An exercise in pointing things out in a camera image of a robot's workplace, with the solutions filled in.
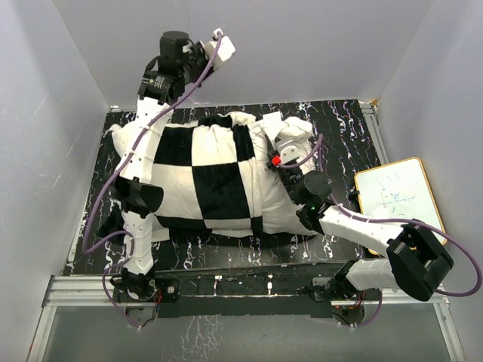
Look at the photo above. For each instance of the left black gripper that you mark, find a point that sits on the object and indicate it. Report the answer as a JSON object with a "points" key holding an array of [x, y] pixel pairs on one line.
{"points": [[200, 52]]}

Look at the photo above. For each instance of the white pillow insert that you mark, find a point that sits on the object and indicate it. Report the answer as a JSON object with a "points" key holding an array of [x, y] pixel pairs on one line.
{"points": [[277, 186]]}

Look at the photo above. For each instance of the black white checkered pillowcase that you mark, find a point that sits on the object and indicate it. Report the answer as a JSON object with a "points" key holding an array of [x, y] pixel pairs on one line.
{"points": [[208, 172]]}

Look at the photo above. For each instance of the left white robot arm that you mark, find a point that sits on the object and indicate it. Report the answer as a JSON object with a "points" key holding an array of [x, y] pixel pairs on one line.
{"points": [[179, 62]]}

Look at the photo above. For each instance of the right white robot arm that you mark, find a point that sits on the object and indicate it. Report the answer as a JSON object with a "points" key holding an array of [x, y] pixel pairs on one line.
{"points": [[411, 257]]}

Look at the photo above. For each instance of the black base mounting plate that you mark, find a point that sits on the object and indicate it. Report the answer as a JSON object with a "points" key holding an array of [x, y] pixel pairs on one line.
{"points": [[287, 289]]}

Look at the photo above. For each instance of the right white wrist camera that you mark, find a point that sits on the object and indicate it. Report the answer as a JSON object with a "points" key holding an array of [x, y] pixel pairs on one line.
{"points": [[283, 154]]}

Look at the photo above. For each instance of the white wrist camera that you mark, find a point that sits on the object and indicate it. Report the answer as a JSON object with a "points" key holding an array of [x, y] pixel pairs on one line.
{"points": [[283, 154], [220, 49]]}

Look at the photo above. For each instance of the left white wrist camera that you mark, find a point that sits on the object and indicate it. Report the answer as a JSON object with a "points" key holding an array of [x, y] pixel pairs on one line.
{"points": [[220, 49]]}

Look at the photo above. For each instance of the whiteboard with orange frame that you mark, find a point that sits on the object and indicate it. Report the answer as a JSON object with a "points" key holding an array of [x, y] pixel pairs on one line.
{"points": [[398, 190]]}

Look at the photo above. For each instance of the aluminium frame rail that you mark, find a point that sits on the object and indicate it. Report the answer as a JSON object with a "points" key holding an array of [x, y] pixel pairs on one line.
{"points": [[258, 318]]}

